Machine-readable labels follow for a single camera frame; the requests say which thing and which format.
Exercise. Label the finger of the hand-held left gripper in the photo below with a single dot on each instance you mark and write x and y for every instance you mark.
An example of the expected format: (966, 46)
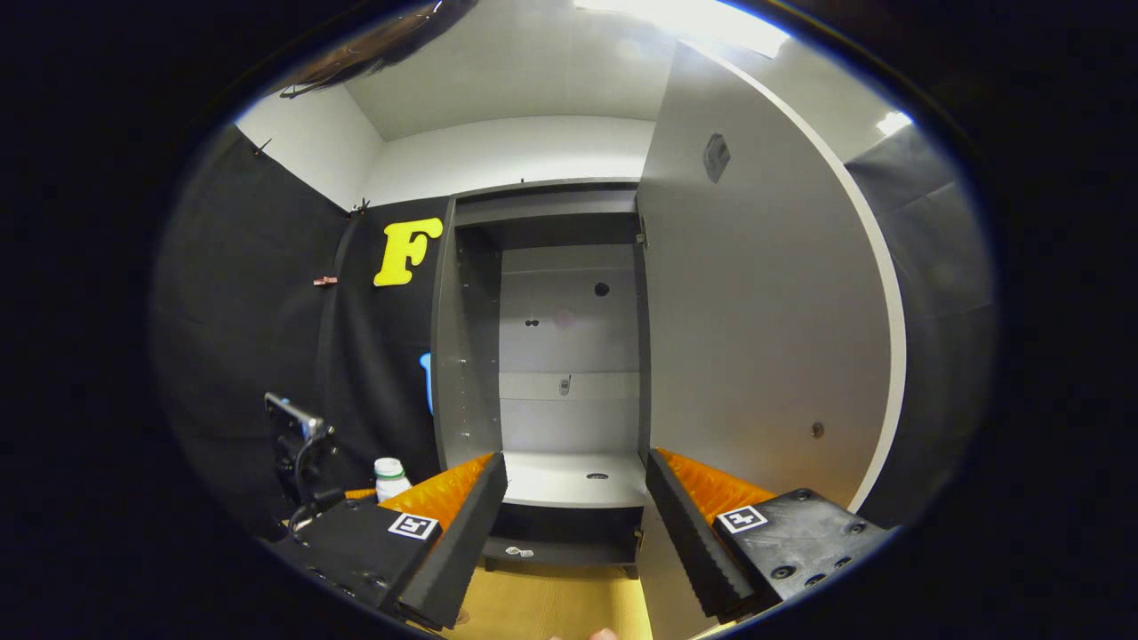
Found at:
(360, 492)

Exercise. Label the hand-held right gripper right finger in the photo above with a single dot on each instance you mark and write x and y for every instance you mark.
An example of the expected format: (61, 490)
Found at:
(689, 542)

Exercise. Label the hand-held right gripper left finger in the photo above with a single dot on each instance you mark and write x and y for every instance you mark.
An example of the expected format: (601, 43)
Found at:
(458, 542)

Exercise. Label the white plastic bottle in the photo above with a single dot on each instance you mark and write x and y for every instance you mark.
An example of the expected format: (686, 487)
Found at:
(391, 482)

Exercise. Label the beige cabinet door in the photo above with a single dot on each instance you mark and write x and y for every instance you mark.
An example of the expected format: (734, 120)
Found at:
(765, 311)

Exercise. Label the dark grey cabinet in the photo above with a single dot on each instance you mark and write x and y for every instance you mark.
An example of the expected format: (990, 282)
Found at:
(569, 311)

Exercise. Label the white cabinet shelf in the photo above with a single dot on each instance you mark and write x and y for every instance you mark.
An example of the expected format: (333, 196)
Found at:
(560, 480)

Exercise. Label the black backdrop cloth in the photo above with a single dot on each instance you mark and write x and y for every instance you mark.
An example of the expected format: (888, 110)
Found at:
(240, 311)

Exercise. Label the person's dark hair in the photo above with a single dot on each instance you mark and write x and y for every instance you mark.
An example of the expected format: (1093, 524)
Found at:
(382, 44)

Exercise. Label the small ceiling light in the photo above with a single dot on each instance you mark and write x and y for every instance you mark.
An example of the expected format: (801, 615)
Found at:
(893, 123)

